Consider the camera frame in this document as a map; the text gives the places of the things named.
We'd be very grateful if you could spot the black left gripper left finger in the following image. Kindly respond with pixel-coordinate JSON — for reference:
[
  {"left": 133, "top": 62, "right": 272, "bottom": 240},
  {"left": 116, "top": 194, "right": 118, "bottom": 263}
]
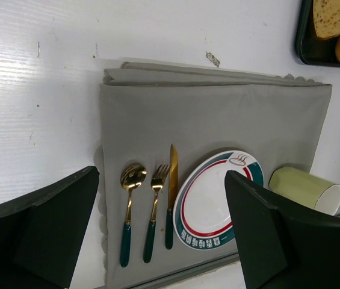
[{"left": 0, "top": 166, "right": 99, "bottom": 288}]

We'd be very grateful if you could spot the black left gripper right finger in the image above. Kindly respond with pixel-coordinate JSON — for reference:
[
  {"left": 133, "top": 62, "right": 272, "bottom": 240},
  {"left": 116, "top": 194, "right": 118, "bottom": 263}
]
[{"left": 224, "top": 171, "right": 340, "bottom": 288}]

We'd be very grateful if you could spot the sliced yellow bread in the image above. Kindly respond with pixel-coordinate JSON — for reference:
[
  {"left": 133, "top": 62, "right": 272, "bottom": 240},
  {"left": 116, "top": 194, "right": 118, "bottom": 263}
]
[{"left": 312, "top": 0, "right": 340, "bottom": 39}]

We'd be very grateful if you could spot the light green cup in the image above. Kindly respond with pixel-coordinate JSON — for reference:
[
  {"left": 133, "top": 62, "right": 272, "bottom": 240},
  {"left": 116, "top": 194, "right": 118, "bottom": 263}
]
[{"left": 268, "top": 167, "right": 340, "bottom": 216}]

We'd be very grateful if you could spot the white plate green red rim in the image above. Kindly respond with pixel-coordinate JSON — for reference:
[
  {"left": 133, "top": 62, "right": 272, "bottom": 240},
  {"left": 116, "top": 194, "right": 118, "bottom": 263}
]
[{"left": 173, "top": 150, "right": 264, "bottom": 251}]

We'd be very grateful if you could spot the grey cloth placemat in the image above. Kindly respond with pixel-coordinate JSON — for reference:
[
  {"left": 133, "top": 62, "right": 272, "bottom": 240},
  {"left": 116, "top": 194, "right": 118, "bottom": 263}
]
[{"left": 99, "top": 63, "right": 332, "bottom": 288}]

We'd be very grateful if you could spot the dark green tray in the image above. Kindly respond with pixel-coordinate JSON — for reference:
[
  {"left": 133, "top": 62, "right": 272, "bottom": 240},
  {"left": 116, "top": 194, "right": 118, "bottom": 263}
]
[{"left": 294, "top": 0, "right": 340, "bottom": 68}]

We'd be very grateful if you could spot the gold spoon green handle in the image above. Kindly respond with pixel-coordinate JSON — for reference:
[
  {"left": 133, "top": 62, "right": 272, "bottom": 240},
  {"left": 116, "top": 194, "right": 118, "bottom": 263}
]
[{"left": 119, "top": 164, "right": 147, "bottom": 268}]

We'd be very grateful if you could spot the gold knife green handle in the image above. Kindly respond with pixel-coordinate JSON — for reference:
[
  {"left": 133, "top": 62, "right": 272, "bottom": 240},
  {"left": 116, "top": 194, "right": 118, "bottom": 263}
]
[{"left": 165, "top": 144, "right": 178, "bottom": 250}]

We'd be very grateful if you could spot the gold fork green handle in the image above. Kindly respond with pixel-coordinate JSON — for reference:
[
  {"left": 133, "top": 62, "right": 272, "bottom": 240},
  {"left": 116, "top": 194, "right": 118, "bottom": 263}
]
[{"left": 143, "top": 164, "right": 170, "bottom": 263}]

